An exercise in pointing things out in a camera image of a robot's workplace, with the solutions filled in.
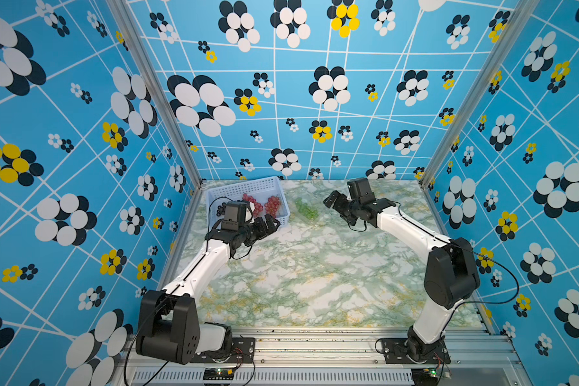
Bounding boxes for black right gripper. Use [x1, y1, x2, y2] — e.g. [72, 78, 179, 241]
[323, 190, 361, 225]

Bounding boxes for clear plastic clamshell container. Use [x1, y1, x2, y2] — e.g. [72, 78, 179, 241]
[289, 195, 323, 224]

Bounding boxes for green grape bunch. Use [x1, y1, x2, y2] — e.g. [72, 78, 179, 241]
[295, 199, 319, 220]

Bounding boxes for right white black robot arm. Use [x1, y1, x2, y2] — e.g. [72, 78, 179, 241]
[323, 191, 480, 363]

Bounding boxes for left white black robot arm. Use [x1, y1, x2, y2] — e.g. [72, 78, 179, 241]
[134, 214, 281, 364]

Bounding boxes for red grape bunch right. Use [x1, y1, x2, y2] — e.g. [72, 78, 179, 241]
[264, 196, 282, 218]

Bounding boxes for red grape bunch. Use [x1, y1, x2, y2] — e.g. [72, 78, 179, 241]
[264, 196, 282, 218]
[242, 194, 264, 217]

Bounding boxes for red grape bunch left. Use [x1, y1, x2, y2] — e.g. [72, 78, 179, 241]
[242, 194, 264, 217]

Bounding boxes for light blue perforated plastic basket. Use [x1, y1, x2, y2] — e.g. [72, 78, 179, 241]
[205, 177, 290, 227]

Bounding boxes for left green circuit board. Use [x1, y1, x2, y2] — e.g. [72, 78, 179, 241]
[203, 368, 236, 385]

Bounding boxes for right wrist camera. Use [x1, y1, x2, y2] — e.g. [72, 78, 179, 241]
[347, 178, 376, 205]

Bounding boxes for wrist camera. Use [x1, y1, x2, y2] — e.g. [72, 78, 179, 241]
[347, 178, 376, 205]
[220, 201, 253, 232]

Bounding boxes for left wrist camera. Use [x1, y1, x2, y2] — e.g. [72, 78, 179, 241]
[220, 201, 253, 232]

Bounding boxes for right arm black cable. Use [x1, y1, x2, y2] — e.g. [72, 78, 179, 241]
[395, 202, 521, 306]

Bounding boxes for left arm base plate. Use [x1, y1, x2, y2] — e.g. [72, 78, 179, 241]
[191, 337, 256, 364]

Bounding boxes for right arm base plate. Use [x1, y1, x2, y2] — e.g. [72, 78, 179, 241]
[375, 338, 451, 365]

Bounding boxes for aluminium front rail frame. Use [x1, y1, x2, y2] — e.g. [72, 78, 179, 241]
[111, 327, 531, 385]

